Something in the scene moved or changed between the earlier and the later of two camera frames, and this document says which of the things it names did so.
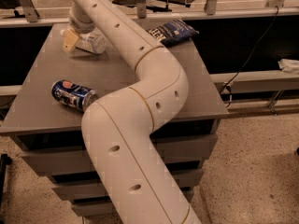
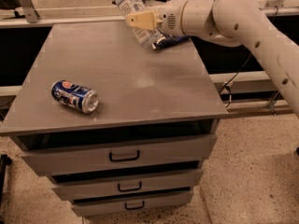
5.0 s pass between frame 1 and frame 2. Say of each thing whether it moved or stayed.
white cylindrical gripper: moved
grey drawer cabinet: stayed
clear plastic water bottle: moved
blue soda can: stayed
